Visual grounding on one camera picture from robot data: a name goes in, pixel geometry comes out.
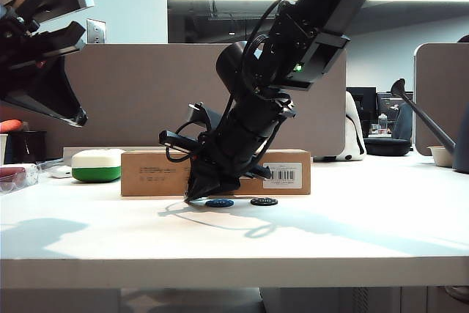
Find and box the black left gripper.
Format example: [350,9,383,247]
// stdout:
[0,8,89,128]

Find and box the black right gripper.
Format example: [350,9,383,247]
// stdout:
[185,91,298,205]

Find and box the blue poker chip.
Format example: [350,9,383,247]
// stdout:
[204,198,235,208]

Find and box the brown rectangular cardboard box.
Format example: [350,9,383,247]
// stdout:
[120,148,311,197]

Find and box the clear plastic box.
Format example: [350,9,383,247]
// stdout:
[0,163,40,196]

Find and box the black cup container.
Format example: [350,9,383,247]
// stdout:
[7,130,48,165]

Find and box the orange soft item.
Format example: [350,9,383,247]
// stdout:
[0,119,22,133]

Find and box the white and green case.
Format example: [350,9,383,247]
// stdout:
[70,148,125,183]

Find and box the small white earbuds case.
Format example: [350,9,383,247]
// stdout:
[49,165,73,179]

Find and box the white cup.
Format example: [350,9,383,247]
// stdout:
[0,133,9,166]

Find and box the wide grey desk partition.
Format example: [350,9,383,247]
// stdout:
[0,43,347,158]

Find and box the white and black plush toy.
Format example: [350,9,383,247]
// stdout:
[322,91,367,163]

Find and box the black computer monitor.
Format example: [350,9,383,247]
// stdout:
[346,86,377,134]

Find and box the black round cushion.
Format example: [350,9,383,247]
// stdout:
[363,138,411,157]

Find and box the dark blue office chair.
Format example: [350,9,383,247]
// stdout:
[391,102,414,141]

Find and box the white paper bowl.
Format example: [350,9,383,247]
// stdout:
[426,145,455,168]

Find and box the narrow grey desk partition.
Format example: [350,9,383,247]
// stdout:
[413,43,469,156]

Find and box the dark grey watering can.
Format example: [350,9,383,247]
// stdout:
[390,78,469,174]

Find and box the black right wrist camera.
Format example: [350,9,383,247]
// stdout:
[158,102,210,153]

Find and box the metal wall outlet plate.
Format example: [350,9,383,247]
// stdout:
[86,18,107,45]

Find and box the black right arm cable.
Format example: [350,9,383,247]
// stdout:
[237,0,312,85]

